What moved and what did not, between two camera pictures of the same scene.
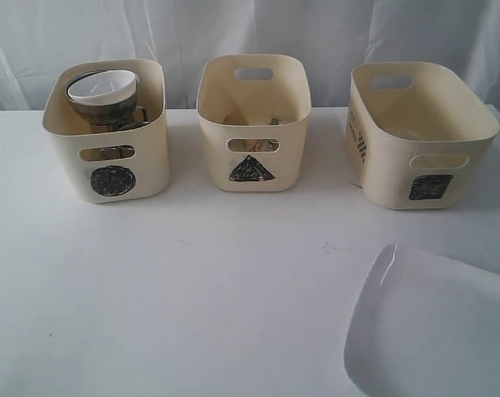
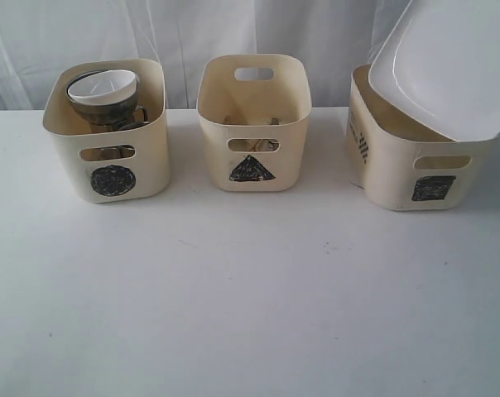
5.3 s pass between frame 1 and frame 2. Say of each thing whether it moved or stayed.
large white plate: moved
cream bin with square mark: stayed
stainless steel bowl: stayed
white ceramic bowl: stayed
